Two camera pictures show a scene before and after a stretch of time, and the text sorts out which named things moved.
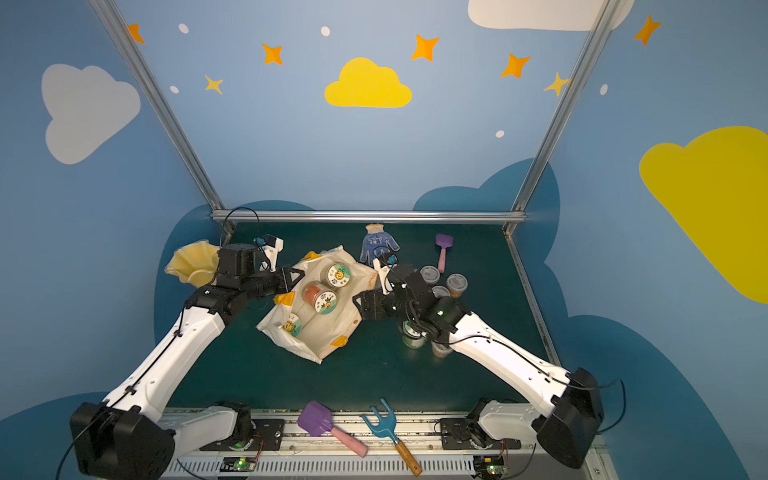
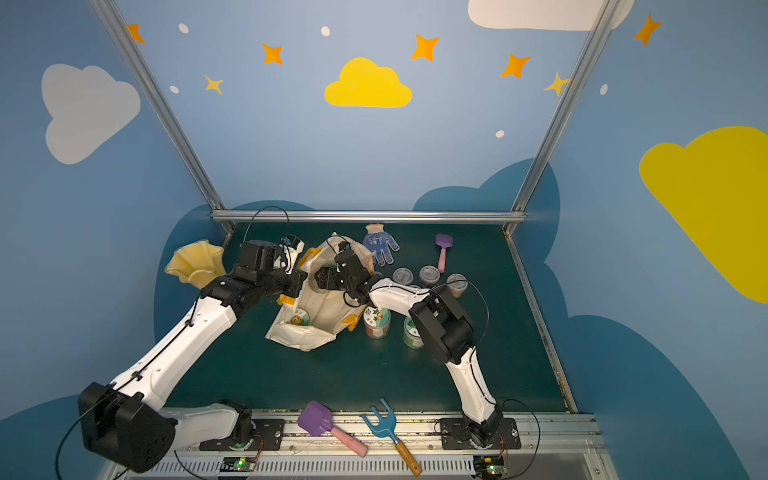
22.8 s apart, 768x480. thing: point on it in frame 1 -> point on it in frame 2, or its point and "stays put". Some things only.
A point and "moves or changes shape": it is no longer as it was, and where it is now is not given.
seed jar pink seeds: [430, 274] stays put
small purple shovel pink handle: [445, 241] stays put
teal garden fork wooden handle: [386, 427] stays put
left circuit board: [238, 464] stays put
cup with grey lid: [456, 284] stays put
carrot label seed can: [318, 296] -> [376, 322]
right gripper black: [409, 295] -> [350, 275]
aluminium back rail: [365, 215] stays put
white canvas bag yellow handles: [322, 313] moves or changes shape
